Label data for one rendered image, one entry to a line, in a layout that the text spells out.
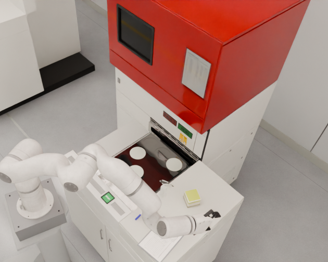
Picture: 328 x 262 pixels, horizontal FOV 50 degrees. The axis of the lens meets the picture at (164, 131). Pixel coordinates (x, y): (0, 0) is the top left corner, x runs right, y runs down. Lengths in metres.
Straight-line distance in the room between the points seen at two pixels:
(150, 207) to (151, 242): 0.44
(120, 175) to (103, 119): 2.32
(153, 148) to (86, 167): 0.88
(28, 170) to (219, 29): 1.03
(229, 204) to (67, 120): 2.15
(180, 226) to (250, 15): 1.01
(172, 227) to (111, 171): 0.35
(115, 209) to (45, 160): 0.54
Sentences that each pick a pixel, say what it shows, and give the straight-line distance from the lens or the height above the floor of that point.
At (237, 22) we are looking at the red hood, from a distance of 1.67.
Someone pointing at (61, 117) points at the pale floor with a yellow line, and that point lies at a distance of 3.70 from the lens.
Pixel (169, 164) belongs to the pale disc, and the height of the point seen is 0.90.
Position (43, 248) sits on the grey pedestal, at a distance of 2.36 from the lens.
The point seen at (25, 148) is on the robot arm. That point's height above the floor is 1.34.
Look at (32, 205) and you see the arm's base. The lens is 1.94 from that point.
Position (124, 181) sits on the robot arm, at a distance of 1.34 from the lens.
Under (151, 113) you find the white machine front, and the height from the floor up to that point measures 1.02.
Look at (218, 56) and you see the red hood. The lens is 1.56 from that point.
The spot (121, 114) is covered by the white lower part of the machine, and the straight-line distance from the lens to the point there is 2.63.
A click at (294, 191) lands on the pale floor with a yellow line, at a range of 3.43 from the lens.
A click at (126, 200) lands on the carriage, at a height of 0.88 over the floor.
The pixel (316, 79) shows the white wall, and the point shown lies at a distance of 3.25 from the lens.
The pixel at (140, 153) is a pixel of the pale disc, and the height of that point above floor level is 0.90.
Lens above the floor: 2.63
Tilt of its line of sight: 48 degrees down
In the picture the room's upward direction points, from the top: 7 degrees clockwise
